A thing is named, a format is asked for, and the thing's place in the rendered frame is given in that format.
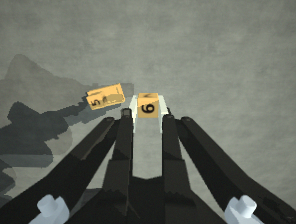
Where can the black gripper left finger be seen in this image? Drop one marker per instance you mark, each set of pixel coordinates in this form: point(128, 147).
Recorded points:
point(50, 200)

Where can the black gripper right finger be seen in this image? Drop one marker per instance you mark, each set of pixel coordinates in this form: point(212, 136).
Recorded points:
point(243, 200)

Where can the yellow cube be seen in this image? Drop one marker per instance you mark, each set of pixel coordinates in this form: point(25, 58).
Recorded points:
point(147, 105)
point(97, 100)

